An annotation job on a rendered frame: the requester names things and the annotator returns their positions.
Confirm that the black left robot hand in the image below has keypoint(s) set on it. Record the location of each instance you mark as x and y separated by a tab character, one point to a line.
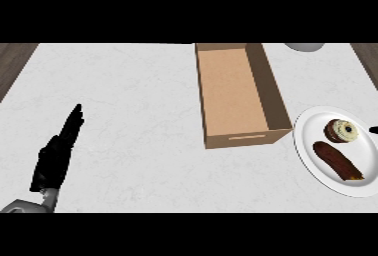
53	156

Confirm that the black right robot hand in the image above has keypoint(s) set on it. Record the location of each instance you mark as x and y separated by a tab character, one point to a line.
373	129

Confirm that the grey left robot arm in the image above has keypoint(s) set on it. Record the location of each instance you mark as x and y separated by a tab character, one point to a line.
37	203

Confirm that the chocolate cupcake with cream frosting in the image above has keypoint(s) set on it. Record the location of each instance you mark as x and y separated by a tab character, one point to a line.
340	130

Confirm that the white oval plate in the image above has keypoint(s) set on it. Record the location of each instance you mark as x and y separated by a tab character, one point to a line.
340	166

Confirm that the brown cardboard box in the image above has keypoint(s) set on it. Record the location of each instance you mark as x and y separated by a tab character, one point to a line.
236	96

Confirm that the dark brown pastry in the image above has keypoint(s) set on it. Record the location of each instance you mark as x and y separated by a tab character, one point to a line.
337	161

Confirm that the pale grey round object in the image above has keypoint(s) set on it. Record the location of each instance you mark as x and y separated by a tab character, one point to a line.
304	47

